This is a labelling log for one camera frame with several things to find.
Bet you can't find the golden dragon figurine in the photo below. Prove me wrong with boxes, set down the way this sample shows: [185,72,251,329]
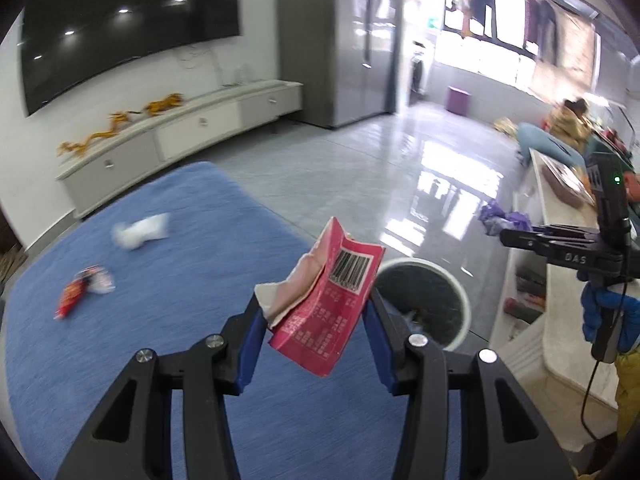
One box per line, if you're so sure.
[57,110,136,158]

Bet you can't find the purple stool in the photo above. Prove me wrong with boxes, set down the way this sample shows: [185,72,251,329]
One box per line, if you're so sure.
[447,86,472,115]

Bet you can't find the red object under table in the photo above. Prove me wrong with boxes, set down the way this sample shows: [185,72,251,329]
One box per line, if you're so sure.
[504,297,543,318]

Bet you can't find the grey washing machine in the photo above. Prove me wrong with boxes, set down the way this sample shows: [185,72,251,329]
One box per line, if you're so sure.
[409,40,436,96]

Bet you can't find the grey white television cabinet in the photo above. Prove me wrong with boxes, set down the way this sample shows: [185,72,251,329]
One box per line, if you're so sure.
[55,80,304,218]

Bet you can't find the black wall television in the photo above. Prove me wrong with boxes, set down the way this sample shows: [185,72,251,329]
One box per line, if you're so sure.
[20,0,241,117]

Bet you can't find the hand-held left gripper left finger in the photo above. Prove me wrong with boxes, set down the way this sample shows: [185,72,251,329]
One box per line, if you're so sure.
[55,296,267,480]

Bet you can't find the yellow cloth bundle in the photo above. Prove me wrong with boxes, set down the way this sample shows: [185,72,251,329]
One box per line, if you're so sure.
[547,97,593,153]

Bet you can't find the black television cable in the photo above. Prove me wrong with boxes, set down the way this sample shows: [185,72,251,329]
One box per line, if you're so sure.
[177,42,226,86]

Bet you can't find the blue towel blanket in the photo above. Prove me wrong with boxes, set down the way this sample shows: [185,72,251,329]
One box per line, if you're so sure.
[0,161,463,480]

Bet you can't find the person's right forearm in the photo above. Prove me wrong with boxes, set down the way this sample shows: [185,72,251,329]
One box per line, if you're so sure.
[614,352,640,443]

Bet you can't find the person's right hand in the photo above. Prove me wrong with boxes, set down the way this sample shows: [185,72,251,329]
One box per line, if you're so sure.
[580,272,640,356]

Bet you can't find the white round trash bin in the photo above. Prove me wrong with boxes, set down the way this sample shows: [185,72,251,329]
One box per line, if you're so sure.
[372,257,472,352]

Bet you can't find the pink red packet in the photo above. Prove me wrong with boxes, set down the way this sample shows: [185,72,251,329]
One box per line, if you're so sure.
[255,217,387,378]

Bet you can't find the balcony window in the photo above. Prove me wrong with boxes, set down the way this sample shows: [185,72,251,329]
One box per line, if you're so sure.
[442,0,601,101]

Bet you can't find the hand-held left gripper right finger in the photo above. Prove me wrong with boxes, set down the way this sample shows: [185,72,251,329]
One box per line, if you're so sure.
[362,290,573,480]

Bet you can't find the red snack wrapper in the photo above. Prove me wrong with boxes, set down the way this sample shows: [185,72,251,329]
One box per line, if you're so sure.
[54,266,117,320]

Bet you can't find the white coffee table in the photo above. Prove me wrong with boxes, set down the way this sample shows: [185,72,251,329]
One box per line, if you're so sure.
[487,150,640,456]

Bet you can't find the row of hanging clothes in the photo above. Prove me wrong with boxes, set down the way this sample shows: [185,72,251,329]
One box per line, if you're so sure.
[450,0,601,101]

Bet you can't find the golden tiger figurine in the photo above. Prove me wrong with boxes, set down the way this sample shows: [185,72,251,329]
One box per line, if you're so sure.
[144,92,185,117]

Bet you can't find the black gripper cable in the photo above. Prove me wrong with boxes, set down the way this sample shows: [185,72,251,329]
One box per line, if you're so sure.
[580,357,608,442]

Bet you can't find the purple plastic wrapper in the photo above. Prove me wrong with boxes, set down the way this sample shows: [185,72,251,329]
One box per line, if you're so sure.
[479,199,533,235]

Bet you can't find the teal sofa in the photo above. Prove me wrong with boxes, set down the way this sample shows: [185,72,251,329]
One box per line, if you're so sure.
[516,122,640,171]

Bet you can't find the grey double door fridge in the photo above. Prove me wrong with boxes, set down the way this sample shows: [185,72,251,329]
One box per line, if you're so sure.
[276,0,403,130]

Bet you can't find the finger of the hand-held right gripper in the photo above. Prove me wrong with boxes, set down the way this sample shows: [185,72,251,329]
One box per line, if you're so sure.
[499,225,598,245]
[520,241,598,262]

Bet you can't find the clear plastic food container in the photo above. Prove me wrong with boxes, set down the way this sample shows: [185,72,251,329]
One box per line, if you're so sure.
[541,155,598,208]

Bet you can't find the white crumpled wrapper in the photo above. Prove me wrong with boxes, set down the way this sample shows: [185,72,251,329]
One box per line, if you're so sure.
[112,212,172,251]

